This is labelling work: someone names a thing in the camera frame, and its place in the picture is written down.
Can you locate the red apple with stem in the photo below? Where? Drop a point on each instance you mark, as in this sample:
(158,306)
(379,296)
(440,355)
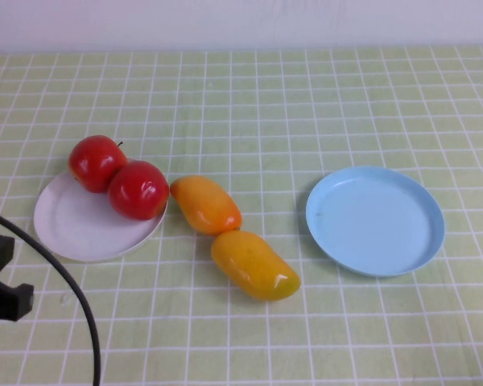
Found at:
(92,161)

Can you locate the red apple with yellowish top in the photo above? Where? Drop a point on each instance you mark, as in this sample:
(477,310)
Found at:
(139,191)

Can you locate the orange mango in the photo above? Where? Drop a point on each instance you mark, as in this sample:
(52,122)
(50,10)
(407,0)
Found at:
(205,205)

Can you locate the yellow mango with greenish tip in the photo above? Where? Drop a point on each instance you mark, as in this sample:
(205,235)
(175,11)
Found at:
(253,265)

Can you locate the white round plate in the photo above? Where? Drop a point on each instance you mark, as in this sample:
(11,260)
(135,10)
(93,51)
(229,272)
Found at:
(84,229)

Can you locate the light blue round plate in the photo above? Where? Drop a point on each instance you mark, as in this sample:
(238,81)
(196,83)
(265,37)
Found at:
(374,225)

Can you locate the green checkered tablecloth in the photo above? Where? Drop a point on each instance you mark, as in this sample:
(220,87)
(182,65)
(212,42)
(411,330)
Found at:
(265,100)

